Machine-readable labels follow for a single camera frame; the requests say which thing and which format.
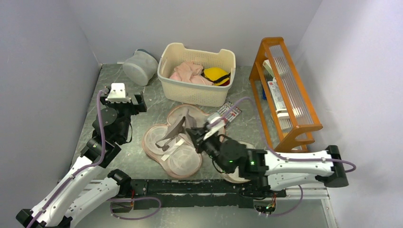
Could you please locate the taupe grey bra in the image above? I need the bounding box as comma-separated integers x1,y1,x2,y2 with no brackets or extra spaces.
155,108,197,151

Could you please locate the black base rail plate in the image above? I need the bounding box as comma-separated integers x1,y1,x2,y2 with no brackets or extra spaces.
110,179,287,213

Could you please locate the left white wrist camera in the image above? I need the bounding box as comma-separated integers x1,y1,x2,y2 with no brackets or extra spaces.
106,83,131,103

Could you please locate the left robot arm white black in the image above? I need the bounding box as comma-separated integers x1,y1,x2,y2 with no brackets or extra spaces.
16,89,147,228

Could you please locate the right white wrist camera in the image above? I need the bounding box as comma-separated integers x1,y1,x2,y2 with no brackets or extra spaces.
203,112,225,141

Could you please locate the white box in rack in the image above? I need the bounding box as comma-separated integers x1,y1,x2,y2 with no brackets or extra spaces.
268,81,287,113

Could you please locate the grey round mesh bag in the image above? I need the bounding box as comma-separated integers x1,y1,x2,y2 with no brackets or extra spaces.
122,49,158,86

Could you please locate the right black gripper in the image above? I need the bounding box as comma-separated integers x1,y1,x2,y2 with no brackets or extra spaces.
187,126,231,174

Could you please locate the cream plastic laundry basket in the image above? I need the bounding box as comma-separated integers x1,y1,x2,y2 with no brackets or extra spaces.
157,43,236,107

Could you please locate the orange wooden rack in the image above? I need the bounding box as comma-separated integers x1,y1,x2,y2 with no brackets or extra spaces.
249,37,323,153

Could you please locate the marker pen pack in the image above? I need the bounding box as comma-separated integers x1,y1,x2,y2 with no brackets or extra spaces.
217,100,242,127

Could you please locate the pink cloth in basket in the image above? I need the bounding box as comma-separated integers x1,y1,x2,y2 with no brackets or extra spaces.
169,61,214,86

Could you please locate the yellow black cloth in basket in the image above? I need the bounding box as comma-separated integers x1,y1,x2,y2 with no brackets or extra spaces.
201,67,231,86

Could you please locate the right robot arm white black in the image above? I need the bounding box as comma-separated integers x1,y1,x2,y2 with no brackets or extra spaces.
186,127,349,197

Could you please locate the beige round glasses pouch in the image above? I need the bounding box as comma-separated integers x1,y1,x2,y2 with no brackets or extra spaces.
221,141,255,184

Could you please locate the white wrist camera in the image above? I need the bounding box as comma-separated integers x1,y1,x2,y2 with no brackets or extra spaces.
203,112,225,141
106,83,131,103

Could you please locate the floral mesh laundry bag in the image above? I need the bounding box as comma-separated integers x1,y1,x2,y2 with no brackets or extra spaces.
142,104,212,179

